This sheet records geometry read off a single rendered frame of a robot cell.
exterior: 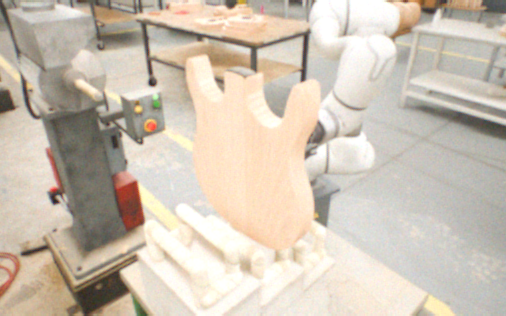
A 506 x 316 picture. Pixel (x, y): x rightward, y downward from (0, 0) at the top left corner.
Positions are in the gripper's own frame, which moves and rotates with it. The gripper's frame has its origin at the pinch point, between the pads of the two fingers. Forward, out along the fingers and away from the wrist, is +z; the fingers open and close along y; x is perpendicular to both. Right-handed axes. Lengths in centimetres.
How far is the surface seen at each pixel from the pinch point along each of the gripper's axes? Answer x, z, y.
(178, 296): -19.9, 25.7, -3.2
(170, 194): -132, -66, 161
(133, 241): -102, -8, 104
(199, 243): -20.1, 13.2, 5.9
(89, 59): 1, -6, 98
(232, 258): -11.8, 15.7, -9.2
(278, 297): -29.7, 5.5, -13.0
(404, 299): -38, -22, -33
